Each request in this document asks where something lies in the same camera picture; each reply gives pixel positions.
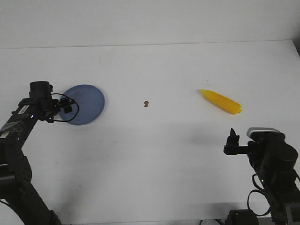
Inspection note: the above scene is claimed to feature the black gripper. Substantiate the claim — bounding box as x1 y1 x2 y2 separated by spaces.
223 128 285 163
30 81 75 115

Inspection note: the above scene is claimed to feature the yellow corn cob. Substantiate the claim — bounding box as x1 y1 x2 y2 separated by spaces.
199 89 242 115

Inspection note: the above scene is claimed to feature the blue round plate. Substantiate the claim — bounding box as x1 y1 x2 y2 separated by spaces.
59 84 105 126

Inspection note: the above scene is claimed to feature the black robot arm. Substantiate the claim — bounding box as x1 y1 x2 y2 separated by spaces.
0 81 77 225
224 127 300 225

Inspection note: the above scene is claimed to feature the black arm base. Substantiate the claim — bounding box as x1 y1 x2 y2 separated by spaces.
225 210 259 225

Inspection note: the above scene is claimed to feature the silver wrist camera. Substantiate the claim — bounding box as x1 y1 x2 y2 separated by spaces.
247 127 280 138

